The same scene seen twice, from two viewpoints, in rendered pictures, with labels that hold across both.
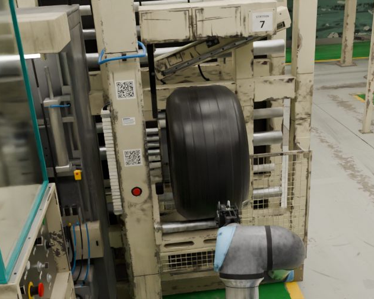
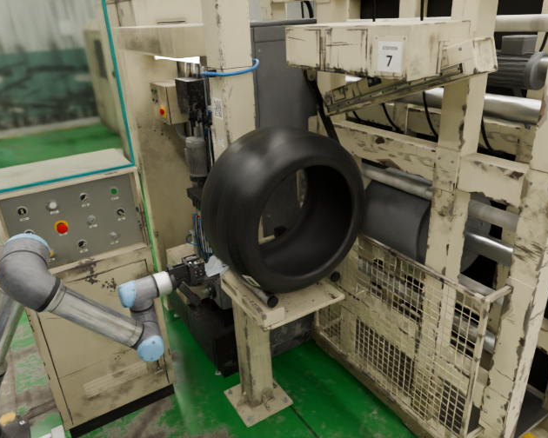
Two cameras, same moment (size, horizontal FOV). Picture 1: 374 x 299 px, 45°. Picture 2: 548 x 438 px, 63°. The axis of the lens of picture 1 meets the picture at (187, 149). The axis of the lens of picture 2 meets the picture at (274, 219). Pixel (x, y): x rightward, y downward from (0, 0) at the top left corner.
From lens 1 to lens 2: 1.81 m
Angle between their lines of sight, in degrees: 59
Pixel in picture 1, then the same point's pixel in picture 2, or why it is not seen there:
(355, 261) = not seen: outside the picture
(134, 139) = not seen: hidden behind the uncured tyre
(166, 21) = (303, 42)
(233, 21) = (358, 50)
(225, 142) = (223, 193)
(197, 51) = (358, 89)
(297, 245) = (8, 280)
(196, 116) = (229, 155)
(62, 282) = (133, 248)
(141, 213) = not seen: hidden behind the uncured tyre
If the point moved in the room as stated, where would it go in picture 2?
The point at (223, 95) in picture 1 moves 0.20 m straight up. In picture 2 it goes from (271, 142) to (268, 76)
